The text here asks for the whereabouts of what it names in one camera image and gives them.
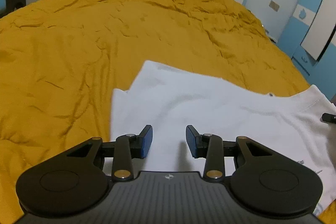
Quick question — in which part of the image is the white printed t-shirt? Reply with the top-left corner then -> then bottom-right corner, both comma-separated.
111,61 -> 335,214

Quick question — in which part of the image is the mustard yellow quilt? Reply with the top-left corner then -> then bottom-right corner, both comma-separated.
0,0 -> 336,224

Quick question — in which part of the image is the blue white wardrobe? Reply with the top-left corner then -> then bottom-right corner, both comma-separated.
277,0 -> 335,100

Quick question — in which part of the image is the beige wall switch plate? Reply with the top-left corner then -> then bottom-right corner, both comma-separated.
269,1 -> 280,12

